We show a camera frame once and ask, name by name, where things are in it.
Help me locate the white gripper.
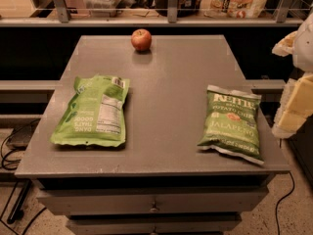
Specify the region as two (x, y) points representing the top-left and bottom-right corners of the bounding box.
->
(272, 14), (313, 139)

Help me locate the green jalapeno chip bag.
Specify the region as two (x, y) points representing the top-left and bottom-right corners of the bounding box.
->
(198, 85), (264, 165)

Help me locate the printed snack bag on shelf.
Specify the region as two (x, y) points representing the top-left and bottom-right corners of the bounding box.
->
(204, 0), (267, 19)

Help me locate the red apple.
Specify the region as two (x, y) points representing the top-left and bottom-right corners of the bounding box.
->
(131, 28), (152, 52)

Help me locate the light green snack pouch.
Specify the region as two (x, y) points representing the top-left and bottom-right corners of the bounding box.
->
(50, 74), (130, 147)

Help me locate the metal shelf rail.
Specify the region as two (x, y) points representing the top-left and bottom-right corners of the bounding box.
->
(0, 0), (313, 27)

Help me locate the black cable right floor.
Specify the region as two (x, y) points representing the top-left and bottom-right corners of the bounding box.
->
(274, 171), (296, 235)

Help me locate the black cables left floor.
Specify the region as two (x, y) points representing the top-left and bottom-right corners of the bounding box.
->
(0, 118), (47, 235)

